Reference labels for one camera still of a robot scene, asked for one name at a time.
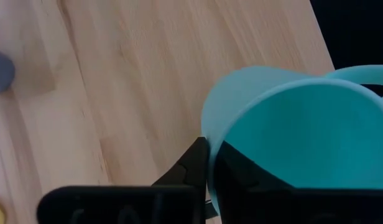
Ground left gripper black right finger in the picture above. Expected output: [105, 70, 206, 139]
[213, 141, 383, 224]

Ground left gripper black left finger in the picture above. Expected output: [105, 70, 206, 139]
[37, 136, 210, 224]

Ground teal mug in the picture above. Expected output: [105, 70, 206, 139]
[201, 64, 383, 215]

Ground grey mug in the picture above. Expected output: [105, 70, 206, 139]
[0, 47, 16, 95]

